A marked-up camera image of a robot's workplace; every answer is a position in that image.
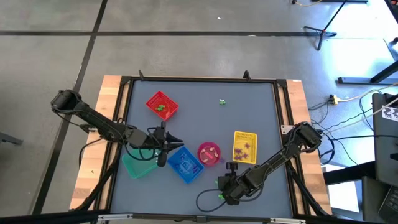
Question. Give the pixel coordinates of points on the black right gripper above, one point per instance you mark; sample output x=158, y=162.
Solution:
x=233, y=183

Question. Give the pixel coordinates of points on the yellow power plug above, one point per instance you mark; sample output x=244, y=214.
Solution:
x=333, y=99

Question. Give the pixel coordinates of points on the dark cabinet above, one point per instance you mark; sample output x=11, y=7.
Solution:
x=371, y=199

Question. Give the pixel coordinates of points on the grey chair foot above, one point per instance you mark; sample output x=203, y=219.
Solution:
x=9, y=139

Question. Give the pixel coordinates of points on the pink round plastic bowl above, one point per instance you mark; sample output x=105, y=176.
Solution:
x=209, y=157

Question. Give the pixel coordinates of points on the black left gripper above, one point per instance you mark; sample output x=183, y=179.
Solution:
x=155, y=141

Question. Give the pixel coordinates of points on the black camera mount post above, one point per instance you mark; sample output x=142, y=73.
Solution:
x=246, y=74

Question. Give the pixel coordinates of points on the black desk leg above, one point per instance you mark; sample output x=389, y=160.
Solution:
x=357, y=80
x=392, y=6

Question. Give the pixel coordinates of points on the black support beam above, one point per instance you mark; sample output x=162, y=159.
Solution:
x=348, y=174

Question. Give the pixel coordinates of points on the black keyboard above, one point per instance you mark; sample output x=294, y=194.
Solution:
x=391, y=202

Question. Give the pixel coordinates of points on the black table frame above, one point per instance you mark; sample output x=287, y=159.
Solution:
x=202, y=79

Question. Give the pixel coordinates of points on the red plastic basket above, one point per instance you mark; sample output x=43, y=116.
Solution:
x=161, y=105

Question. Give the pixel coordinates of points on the yellow plastic basket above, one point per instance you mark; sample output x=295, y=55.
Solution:
x=245, y=138

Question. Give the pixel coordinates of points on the black and white marker tag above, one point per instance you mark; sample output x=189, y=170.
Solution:
x=391, y=113

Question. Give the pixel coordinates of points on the black tripod stand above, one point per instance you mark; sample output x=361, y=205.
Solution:
x=323, y=30

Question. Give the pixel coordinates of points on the blue plastic basket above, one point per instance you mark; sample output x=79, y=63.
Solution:
x=186, y=165

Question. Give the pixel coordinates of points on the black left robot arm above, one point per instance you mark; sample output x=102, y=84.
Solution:
x=93, y=119

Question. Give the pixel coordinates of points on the green translucent plastic bin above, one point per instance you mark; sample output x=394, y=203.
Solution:
x=136, y=165

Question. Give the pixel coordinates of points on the black crossbeam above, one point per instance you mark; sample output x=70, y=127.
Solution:
x=46, y=217

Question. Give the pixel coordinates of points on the silver metal bracket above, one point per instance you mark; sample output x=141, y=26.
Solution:
x=115, y=216
x=287, y=221

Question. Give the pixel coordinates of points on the black computer case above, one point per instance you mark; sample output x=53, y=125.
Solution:
x=385, y=149

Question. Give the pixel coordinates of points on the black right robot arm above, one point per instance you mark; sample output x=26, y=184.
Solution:
x=280, y=158

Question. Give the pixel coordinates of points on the pink rectangular tag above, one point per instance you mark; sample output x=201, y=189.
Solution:
x=209, y=156

